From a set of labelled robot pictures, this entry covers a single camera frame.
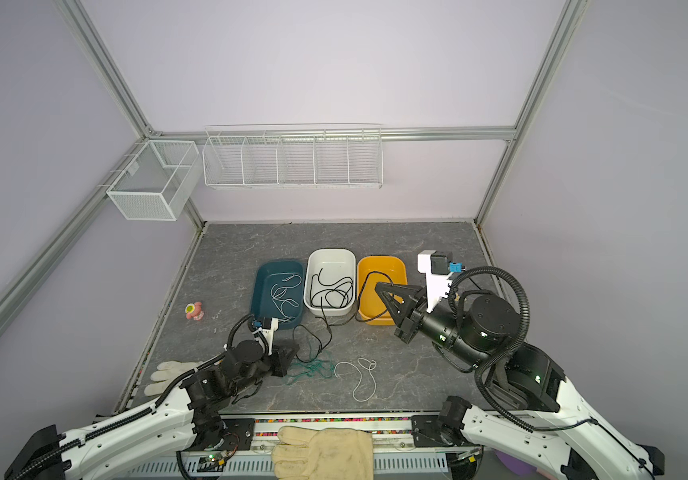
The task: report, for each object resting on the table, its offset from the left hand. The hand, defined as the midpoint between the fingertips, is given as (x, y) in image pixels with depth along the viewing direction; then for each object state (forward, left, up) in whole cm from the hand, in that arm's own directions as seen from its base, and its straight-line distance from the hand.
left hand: (299, 352), depth 80 cm
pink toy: (+16, +34, -4) cm, 38 cm away
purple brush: (-28, -52, -7) cm, 60 cm away
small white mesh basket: (+52, +48, +18) cm, 73 cm away
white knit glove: (-1, +38, -7) cm, 38 cm away
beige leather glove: (-23, -6, -7) cm, 25 cm away
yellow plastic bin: (+28, -23, -3) cm, 36 cm away
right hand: (-3, -19, +35) cm, 40 cm away
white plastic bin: (+27, -8, -8) cm, 29 cm away
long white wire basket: (+57, +2, +22) cm, 62 cm away
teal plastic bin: (+30, +12, -5) cm, 33 cm away
